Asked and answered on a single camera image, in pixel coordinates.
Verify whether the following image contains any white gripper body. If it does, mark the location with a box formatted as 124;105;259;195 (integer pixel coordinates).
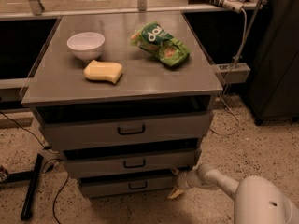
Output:
177;170;200;190

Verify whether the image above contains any grey bottom drawer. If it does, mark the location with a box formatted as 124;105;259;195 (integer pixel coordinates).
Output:
78;168;190;198

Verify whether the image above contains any grey drawer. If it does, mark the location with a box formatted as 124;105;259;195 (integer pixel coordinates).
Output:
78;168;190;198
40;112;213;151
64;148;201;178

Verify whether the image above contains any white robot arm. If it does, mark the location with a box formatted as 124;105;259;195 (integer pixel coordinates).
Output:
168;163;299;224

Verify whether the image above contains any grey drawer cabinet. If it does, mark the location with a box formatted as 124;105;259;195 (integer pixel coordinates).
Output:
21;11;224;200

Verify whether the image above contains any grey middle drawer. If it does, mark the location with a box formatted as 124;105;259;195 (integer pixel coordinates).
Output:
64;148;201;178

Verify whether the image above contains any grey top drawer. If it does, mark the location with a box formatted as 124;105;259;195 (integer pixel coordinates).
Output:
40;112;213;151

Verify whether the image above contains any dark cabinet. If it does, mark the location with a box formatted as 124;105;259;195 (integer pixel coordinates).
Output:
244;0;299;126

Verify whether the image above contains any yellow sponge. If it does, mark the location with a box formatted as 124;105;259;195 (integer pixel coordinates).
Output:
83;60;123;84

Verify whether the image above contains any green chip bag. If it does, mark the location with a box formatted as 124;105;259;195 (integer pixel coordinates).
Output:
130;21;190;68

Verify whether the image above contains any black metal stand leg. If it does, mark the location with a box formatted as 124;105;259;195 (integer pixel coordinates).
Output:
0;154;44;221

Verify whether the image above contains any white bowl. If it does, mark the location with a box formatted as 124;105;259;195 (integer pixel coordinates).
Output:
66;32;106;62

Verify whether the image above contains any grey metal side bracket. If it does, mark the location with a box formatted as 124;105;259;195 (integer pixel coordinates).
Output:
212;63;250;85

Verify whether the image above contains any black floor cable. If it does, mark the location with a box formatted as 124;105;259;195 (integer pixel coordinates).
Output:
0;109;71;224

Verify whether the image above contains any white cable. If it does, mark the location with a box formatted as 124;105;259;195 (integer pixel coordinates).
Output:
209;8;249;137

